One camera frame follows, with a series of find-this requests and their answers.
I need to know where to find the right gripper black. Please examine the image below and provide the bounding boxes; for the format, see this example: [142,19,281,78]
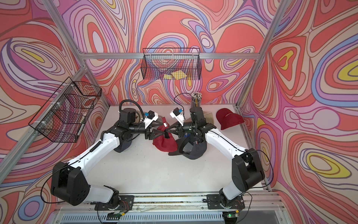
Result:
[165,120,197,138]

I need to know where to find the dark red cap front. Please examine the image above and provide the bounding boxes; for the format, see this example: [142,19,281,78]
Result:
[153,117,178,153]

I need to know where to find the dark red cap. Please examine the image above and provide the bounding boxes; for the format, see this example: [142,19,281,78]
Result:
[153,117,178,153]
[216,108,244,130]

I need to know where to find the dark grey cap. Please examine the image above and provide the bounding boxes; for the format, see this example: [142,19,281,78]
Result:
[168,137,207,160]
[113,141,132,153]

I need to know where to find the beige cap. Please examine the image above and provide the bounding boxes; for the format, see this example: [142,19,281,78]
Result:
[204,112,215,124]
[134,111,145,125]

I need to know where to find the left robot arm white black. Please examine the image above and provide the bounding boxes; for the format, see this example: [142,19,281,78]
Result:
[50,108,160,210]

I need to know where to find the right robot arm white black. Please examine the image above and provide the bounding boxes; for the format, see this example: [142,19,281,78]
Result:
[165,107,265,209]

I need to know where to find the dark red cap back right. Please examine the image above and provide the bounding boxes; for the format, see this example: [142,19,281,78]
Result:
[216,108,244,130]

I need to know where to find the pencil cup with pencils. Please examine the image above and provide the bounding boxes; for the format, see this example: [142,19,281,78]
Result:
[191,91,202,107]

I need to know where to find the yellow sticky notes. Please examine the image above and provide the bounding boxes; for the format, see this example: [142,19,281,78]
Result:
[163,70,187,80]

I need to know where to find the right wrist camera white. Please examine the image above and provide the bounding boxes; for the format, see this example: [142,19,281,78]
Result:
[170,108,185,126]

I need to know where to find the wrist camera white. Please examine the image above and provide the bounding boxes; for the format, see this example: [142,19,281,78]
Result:
[170,108,185,126]
[144,111,158,128]

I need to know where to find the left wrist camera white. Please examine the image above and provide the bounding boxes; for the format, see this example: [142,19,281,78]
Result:
[144,111,158,128]

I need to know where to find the black wire basket back wall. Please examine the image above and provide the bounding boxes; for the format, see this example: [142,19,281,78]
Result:
[141,47,202,80]

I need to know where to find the black wire basket wall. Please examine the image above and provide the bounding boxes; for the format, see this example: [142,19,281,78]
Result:
[141,47,202,80]
[28,77,102,143]

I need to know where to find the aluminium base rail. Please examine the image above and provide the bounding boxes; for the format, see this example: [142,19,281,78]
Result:
[50,191,291,224]

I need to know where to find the black wire basket left wall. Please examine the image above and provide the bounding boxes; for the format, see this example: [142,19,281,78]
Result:
[28,77,102,143]

